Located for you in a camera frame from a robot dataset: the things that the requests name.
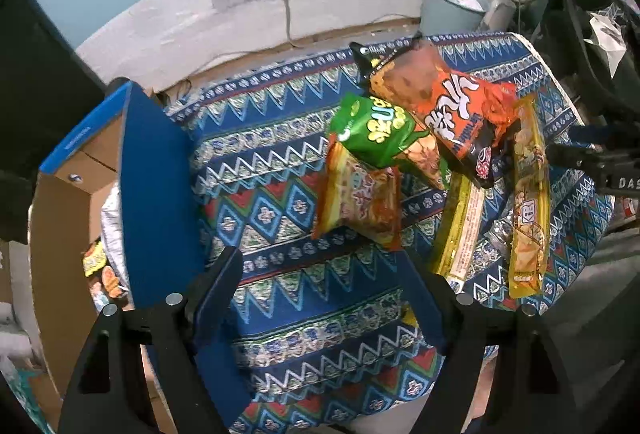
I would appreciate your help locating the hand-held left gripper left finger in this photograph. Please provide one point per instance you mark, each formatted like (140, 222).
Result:
(216, 314)

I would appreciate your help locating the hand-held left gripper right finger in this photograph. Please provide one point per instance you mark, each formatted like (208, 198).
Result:
(421, 304)

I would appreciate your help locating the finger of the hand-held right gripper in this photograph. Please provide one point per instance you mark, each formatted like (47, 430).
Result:
(575, 156)
(595, 134)

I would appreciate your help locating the long yellow nut packet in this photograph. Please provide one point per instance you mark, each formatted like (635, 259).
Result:
(530, 214)

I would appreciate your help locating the long yellow biscuit packet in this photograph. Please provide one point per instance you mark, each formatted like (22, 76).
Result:
(460, 234)

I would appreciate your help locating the orange-yellow noodle packet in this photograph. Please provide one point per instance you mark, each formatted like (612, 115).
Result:
(360, 204)

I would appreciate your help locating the large orange snack bag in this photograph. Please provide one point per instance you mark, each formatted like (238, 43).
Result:
(450, 114)

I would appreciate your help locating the blue-flapped cardboard box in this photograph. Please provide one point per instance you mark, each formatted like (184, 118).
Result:
(155, 194)

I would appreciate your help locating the green snack bag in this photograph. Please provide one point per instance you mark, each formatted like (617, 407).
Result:
(380, 129)

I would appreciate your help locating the white crumpled paper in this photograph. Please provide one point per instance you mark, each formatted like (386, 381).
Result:
(607, 36)

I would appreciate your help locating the clear plastic wrapper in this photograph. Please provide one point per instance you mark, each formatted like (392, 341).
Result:
(500, 236)

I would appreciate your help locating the small orange snack packet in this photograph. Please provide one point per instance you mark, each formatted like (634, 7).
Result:
(107, 284)

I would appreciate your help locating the black office chair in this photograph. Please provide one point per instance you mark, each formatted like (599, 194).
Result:
(580, 14)

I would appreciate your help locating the small yellow snack packet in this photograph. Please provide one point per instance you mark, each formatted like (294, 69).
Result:
(94, 259)

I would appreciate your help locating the patterned blue tablecloth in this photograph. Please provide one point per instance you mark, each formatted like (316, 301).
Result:
(280, 194)

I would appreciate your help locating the white plastic bag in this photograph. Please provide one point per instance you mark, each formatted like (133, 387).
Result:
(112, 224)

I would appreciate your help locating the white tube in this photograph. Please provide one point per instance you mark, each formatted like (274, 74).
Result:
(501, 16)

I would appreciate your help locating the light blue trash bin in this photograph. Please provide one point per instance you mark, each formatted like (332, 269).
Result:
(445, 19)

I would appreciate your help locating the black snack bag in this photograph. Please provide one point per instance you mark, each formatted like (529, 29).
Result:
(366, 56)

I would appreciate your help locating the dark cabinet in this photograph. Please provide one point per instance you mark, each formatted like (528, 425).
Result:
(35, 114)

